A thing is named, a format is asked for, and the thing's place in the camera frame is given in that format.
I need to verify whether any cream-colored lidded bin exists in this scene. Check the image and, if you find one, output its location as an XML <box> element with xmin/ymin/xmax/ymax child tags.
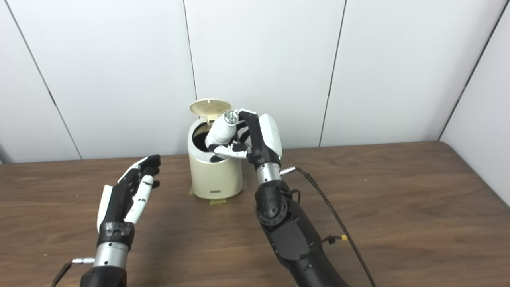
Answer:
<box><xmin>188</xmin><ymin>99</ymin><xmax>244</xmax><ymax>200</ymax></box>

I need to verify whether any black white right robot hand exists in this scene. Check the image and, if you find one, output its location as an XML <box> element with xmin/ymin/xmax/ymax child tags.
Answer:
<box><xmin>208</xmin><ymin>108</ymin><xmax>283</xmax><ymax>173</ymax></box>

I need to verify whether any small white plastic bottle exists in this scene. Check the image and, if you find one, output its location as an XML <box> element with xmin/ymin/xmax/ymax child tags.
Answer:
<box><xmin>205</xmin><ymin>110</ymin><xmax>239</xmax><ymax>149</ymax></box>

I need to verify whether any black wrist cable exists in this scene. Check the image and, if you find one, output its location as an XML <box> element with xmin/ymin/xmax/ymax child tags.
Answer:
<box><xmin>279</xmin><ymin>167</ymin><xmax>377</xmax><ymax>287</ymax></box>
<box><xmin>50</xmin><ymin>258</ymin><xmax>96</xmax><ymax>287</ymax></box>

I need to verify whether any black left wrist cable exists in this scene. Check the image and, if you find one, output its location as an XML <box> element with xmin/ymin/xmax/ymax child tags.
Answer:
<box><xmin>50</xmin><ymin>258</ymin><xmax>96</xmax><ymax>287</ymax></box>

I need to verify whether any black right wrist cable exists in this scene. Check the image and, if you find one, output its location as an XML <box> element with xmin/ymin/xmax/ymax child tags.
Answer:
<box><xmin>279</xmin><ymin>167</ymin><xmax>377</xmax><ymax>287</ymax></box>

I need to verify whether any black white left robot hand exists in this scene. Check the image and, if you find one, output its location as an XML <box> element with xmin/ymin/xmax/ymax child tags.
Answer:
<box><xmin>97</xmin><ymin>155</ymin><xmax>162</xmax><ymax>250</ymax></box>

